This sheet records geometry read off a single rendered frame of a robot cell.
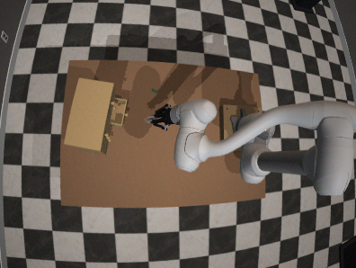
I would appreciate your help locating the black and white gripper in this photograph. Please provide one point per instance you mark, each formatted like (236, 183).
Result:
(159, 114)

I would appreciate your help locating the tan wooden chest of drawers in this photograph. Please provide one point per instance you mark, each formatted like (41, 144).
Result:
(88, 114)

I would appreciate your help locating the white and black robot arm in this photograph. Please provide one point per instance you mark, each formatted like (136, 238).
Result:
(328, 164)

